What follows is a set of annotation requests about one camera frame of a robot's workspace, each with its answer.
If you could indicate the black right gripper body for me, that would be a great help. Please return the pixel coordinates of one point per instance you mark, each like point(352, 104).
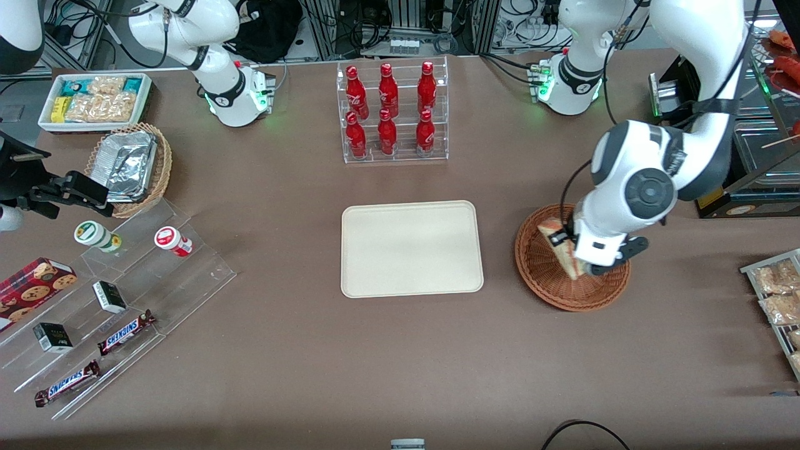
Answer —
point(14, 177)

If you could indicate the triangle sandwich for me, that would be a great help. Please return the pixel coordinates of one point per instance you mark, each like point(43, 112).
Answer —
point(573, 265)

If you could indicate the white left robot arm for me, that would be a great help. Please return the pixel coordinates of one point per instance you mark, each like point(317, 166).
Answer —
point(650, 187)

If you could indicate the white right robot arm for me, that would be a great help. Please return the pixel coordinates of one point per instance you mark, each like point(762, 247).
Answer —
point(187, 31)

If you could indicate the brown round wicker basket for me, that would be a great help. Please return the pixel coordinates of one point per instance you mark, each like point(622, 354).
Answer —
point(562, 294)

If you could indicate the tan wicker basket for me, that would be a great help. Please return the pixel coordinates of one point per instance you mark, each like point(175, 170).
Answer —
point(159, 169)

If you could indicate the cream rectangular plastic tray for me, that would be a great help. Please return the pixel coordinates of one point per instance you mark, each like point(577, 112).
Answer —
point(412, 250)

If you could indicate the green lid white cup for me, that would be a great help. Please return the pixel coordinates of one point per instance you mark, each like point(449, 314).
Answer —
point(94, 234)

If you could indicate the silver foil container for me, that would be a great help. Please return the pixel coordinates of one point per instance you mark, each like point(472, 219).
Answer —
point(128, 162)

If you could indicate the white rectangular snack bin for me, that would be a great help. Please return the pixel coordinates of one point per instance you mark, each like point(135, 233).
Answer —
point(45, 122)

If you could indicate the yellow snack packet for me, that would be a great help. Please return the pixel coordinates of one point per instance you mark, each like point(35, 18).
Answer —
point(59, 109)

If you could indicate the large clear cracker bag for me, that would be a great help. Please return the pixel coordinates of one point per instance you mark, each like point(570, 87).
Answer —
point(100, 107)

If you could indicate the red cookie box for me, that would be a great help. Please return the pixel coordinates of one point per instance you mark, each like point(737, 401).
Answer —
point(31, 290)

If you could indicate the red lid white cup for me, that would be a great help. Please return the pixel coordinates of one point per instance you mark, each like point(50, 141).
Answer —
point(170, 239)

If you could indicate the teal snack packet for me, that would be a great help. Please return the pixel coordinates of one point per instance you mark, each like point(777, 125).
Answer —
point(76, 86)
point(132, 85)

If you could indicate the small clear cracker bag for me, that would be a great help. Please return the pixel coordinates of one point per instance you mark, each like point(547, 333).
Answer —
point(106, 84)

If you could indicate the small black box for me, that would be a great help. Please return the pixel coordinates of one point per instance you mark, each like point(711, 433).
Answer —
point(109, 297)
point(53, 337)

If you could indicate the black food warmer cabinet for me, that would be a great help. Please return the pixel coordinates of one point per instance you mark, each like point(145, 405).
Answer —
point(747, 206)

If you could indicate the clear acrylic step stand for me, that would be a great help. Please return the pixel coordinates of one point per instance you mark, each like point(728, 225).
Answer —
point(187, 275)

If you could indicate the clear bag of biscuits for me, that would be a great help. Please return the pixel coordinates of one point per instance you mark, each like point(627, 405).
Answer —
point(796, 361)
point(795, 339)
point(781, 309)
point(775, 278)

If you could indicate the brown Snickers bar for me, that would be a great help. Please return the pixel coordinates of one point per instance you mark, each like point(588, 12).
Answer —
point(67, 382)
point(125, 332)

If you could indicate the grey metal snack rack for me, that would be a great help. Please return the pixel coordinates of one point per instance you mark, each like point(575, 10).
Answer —
point(775, 334)

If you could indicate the wooden skewer stick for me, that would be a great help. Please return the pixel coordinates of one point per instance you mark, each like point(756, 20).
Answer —
point(781, 141)

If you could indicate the red cola bottle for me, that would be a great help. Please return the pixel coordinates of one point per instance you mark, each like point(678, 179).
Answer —
point(427, 87)
point(356, 90)
point(388, 90)
point(425, 134)
point(387, 134)
point(356, 137)

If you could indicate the clear acrylic bottle rack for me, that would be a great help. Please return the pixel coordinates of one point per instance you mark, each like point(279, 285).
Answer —
point(403, 156)

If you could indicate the black bag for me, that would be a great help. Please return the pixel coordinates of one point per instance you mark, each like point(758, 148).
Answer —
point(269, 28)

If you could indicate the grey device at table edge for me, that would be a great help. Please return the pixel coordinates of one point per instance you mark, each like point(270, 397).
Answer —
point(407, 444)

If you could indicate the white power strip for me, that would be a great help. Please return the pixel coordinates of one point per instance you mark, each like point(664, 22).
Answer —
point(404, 45)

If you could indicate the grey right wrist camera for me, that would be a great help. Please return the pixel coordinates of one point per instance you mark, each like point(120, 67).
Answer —
point(9, 219)

